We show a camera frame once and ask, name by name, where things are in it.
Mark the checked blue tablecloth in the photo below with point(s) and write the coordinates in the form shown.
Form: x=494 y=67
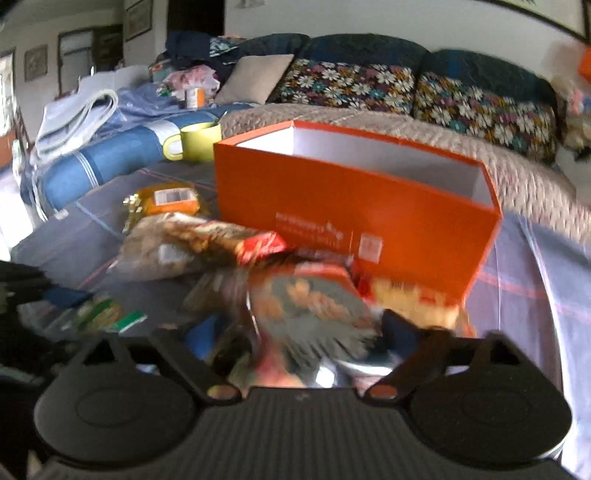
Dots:
x=517 y=286

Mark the dark framed picture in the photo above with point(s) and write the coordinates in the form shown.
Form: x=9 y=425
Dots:
x=545 y=14

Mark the orange bottle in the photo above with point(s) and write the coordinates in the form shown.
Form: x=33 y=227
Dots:
x=195 y=98

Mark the blue striped blanket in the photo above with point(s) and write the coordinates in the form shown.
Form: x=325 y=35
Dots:
x=106 y=157

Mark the yellow-green mug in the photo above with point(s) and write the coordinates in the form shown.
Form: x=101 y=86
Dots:
x=201 y=141

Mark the red cracker packet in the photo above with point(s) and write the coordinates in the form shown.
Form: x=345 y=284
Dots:
x=415 y=300

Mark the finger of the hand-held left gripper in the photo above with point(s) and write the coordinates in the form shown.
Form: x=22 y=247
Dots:
x=69 y=296

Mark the orange snack packet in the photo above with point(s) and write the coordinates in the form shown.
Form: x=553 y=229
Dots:
x=161 y=201

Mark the silver foil snack packet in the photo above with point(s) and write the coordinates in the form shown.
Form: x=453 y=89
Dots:
x=314 y=304

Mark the pink plastic bags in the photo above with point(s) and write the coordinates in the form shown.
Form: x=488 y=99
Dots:
x=189 y=76

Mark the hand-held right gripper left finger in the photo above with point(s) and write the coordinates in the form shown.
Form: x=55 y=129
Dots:
x=201 y=334

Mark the green snack packet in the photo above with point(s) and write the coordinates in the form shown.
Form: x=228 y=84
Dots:
x=111 y=316

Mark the brown nut packet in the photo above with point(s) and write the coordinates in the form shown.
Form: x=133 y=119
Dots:
x=184 y=244

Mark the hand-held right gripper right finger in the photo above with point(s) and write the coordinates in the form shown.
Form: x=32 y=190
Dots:
x=402 y=328

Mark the beige pillow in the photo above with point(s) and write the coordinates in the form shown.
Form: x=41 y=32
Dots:
x=256 y=78

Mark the small framed picture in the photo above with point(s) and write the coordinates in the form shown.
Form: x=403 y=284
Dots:
x=36 y=62
x=138 y=18

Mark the orange cardboard box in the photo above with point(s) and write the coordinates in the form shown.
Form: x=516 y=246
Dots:
x=369 y=217

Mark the dark blue clothing pile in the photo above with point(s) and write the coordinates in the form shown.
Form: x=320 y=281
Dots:
x=194 y=48

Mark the orange paper bag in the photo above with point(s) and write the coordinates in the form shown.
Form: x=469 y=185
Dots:
x=584 y=64

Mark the floral cushion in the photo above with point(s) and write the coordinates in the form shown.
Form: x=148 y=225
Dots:
x=351 y=83
x=485 y=110

